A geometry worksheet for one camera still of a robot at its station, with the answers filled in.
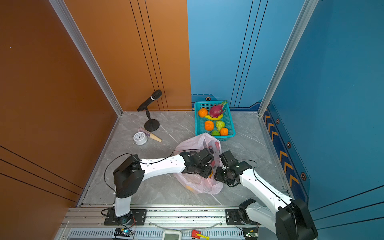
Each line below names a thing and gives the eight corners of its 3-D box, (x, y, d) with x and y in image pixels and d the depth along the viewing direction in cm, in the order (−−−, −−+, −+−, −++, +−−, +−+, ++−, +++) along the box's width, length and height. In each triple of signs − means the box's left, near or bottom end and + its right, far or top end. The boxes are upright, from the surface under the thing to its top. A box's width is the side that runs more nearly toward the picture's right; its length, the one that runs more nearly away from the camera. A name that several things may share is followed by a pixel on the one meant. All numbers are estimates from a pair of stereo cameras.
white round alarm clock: (133, 145, 102) (131, 142, 99) (136, 135, 108) (134, 132, 105) (146, 145, 102) (144, 142, 99) (148, 135, 108) (147, 132, 105)
